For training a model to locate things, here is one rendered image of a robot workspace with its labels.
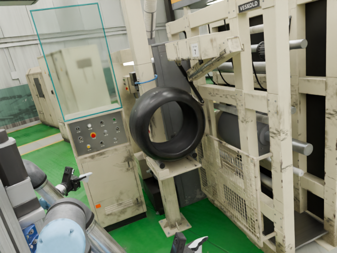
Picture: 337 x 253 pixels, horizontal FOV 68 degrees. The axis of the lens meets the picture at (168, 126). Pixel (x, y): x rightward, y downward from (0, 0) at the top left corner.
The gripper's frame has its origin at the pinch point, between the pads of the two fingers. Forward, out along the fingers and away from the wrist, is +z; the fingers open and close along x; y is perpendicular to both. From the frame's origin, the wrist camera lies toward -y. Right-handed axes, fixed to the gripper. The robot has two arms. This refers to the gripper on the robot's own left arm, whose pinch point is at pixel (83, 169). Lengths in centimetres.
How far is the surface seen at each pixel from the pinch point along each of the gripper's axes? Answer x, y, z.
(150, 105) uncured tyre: 36, -38, 37
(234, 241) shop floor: 96, 94, 67
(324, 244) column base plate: 166, 83, 76
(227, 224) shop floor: 86, 96, 87
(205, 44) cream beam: 73, -77, 44
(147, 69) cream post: 17, -57, 74
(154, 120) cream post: 21, -13, 73
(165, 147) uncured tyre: 33, 8, 64
